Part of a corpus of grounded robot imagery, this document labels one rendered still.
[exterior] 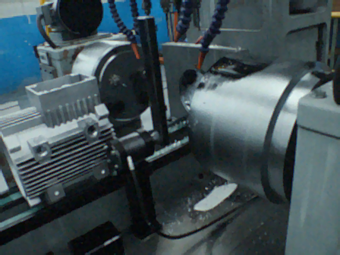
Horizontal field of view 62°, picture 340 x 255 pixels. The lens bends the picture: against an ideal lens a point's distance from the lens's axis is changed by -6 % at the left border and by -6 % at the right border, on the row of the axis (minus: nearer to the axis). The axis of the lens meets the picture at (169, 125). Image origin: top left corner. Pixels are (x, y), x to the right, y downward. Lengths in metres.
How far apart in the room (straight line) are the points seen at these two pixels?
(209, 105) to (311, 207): 0.22
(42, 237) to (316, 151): 0.53
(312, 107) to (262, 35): 0.48
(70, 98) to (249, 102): 0.33
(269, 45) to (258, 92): 0.36
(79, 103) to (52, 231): 0.27
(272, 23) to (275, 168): 0.44
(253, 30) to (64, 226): 0.66
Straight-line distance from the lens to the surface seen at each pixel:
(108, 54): 0.90
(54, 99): 0.58
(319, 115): 0.35
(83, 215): 0.67
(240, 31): 0.85
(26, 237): 0.65
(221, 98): 0.48
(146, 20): 0.53
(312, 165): 0.38
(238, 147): 0.46
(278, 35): 0.78
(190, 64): 0.83
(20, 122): 0.59
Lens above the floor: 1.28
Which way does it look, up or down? 24 degrees down
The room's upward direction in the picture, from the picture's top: 7 degrees counter-clockwise
